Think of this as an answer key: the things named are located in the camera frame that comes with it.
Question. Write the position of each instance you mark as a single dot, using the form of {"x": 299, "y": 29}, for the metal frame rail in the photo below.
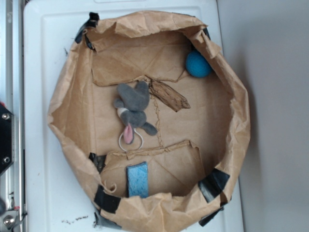
{"x": 13, "y": 212}

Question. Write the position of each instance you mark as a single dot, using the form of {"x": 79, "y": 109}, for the brown paper bag bin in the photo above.
{"x": 142, "y": 46}

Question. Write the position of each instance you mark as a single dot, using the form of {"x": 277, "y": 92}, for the blue sponge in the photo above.
{"x": 137, "y": 180}

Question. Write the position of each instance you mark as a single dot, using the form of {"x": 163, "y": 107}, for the brown wood chip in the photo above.
{"x": 168, "y": 96}

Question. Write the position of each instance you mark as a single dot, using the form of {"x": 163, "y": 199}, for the white plastic tray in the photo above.
{"x": 55, "y": 200}

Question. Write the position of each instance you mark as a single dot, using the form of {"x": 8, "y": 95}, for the grey plush bunny toy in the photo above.
{"x": 130, "y": 109}

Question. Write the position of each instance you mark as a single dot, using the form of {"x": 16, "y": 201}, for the blue felt ball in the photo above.
{"x": 197, "y": 65}

